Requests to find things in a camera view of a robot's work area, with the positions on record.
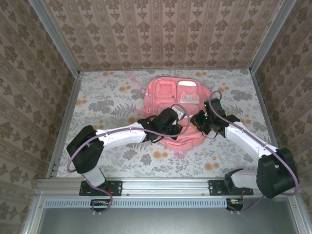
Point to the right aluminium side rail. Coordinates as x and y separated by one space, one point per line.
259 97

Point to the rear aluminium rail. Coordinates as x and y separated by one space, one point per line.
219 69

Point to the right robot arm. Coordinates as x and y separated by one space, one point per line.
275 175

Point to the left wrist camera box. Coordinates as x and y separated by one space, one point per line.
180 113

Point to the aluminium cross rail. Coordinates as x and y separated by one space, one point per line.
165 186

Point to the grey metal panel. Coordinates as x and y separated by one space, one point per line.
170 221

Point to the pink student backpack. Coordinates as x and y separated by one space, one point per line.
168 90

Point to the left aluminium frame post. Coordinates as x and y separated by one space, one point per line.
56 36

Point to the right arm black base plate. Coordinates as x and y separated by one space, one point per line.
215 187

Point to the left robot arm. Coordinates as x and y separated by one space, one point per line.
122 136

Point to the right aluminium frame post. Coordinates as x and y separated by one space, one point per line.
271 36

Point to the floral tablecloth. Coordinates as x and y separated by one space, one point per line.
170 168

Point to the left aluminium side rail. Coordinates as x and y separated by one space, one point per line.
70 109

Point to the aluminium frame post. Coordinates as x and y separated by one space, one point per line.
271 36
56 36

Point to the aluminium side rail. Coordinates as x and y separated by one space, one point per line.
259 97
70 109

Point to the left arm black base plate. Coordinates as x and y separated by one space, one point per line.
115 187

